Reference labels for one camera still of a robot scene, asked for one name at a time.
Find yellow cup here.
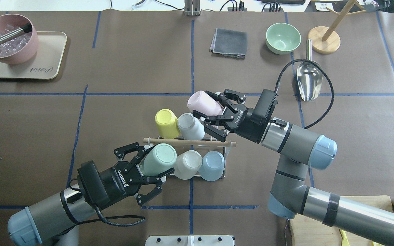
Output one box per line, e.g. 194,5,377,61
155,109,180,139

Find grey cup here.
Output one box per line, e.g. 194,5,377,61
177,113,205,140

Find wooden cutting board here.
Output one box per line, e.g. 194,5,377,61
285,195,393,246

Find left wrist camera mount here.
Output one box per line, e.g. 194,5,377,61
77,160,110,209

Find wooden mug tree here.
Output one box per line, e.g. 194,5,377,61
307,0,367,54

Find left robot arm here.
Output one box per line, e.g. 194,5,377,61
8,142,177,246

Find green bowl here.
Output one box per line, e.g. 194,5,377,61
266,23,301,55

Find white cup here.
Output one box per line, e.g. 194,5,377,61
173,150,202,180

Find metal scoop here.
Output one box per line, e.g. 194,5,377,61
297,39,324,102

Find green cup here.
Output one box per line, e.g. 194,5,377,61
142,143,177,176

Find yellow plastic knife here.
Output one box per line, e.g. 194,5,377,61
339,229,350,246

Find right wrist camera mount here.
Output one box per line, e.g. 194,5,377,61
251,89,277,125

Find metal tongs in bowl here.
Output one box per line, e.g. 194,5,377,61
0,23,33,44

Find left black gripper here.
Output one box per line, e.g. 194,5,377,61
100,143,175,206

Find light blue cup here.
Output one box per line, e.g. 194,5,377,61
198,151,225,181

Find pink bowl with ice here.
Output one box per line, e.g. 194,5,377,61
0,14,39,64

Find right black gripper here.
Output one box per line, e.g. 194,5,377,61
192,89,268,143

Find grey folded cloth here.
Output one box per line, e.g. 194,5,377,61
210,28,248,59

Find aluminium frame post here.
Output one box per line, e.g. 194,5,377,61
184,0,201,16

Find pink cup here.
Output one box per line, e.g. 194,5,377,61
187,91,224,116

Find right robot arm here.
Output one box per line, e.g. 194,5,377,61
169,89,394,246

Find beige tray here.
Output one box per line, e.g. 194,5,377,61
0,31,67,80

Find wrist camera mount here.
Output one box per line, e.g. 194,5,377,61
77,160,110,209
251,89,277,125

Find white wire cup holder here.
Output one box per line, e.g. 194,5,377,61
143,138,236,178

